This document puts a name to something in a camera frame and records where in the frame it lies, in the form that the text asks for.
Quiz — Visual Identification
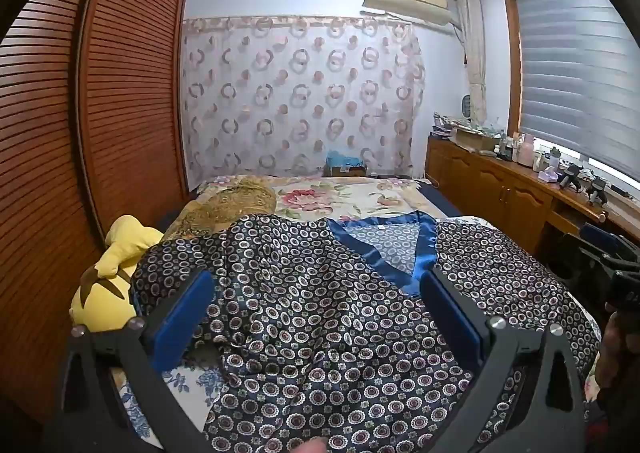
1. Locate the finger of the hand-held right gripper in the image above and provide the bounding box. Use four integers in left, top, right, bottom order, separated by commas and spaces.
577, 223, 637, 275

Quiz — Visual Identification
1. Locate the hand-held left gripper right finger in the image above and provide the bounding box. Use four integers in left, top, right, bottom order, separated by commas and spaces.
419, 266, 589, 453

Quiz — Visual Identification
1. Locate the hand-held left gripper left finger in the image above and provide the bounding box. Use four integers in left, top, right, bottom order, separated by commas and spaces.
52, 269, 216, 453

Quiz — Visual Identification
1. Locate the navy patterned satin garment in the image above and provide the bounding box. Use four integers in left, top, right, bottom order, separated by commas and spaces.
127, 210, 601, 453

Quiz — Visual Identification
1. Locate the white blue floral sheet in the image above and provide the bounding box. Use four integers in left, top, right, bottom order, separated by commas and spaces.
112, 216, 603, 453

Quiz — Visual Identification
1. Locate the yellow plush toy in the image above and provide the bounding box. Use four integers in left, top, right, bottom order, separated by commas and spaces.
70, 214, 166, 334

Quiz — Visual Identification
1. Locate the wooden sideboard cabinet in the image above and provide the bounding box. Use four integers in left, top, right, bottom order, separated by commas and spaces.
425, 134, 640, 259

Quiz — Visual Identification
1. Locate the pink bottle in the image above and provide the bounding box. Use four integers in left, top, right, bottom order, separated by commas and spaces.
517, 132, 536, 167

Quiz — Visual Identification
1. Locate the brown patterned folded blanket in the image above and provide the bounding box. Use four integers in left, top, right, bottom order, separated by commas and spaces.
164, 176, 279, 242

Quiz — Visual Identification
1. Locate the cream pink floral bedspread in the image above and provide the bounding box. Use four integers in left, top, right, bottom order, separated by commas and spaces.
195, 175, 447, 234

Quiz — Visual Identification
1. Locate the flat cardboard box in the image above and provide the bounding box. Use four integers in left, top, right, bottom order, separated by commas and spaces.
451, 126, 502, 155

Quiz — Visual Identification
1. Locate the grey striped window blind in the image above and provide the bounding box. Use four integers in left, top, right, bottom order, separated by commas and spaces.
514, 0, 640, 186

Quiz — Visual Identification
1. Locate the cardboard box with blue cloth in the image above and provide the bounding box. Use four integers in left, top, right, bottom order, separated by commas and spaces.
325, 150, 369, 178

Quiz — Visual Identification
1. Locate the beige tied curtain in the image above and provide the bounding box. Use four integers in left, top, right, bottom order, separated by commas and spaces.
454, 0, 489, 120

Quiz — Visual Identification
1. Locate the wooden louvered wardrobe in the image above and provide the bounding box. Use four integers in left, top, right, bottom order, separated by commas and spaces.
0, 0, 193, 426

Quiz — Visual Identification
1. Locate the ring patterned sheer curtain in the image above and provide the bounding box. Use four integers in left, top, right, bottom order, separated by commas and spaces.
181, 16, 427, 179

